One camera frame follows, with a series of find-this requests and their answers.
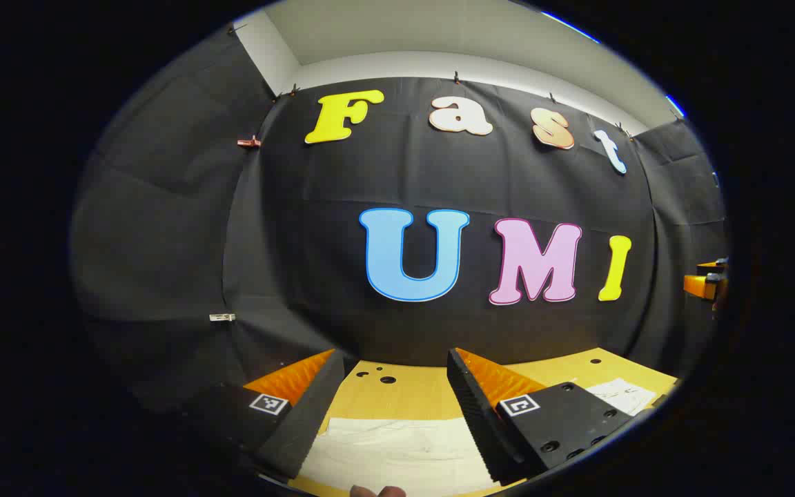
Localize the row of small dark clips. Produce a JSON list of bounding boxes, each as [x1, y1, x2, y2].
[[227, 23, 681, 139]]

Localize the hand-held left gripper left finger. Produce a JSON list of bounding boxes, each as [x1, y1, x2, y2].
[[187, 349, 359, 480]]

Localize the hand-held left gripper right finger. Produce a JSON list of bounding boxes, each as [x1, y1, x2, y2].
[[446, 348, 634, 486]]

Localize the black backdrop cloth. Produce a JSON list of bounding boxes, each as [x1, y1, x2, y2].
[[70, 24, 729, 415]]

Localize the white jeans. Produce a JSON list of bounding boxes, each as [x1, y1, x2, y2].
[[297, 378, 658, 496]]

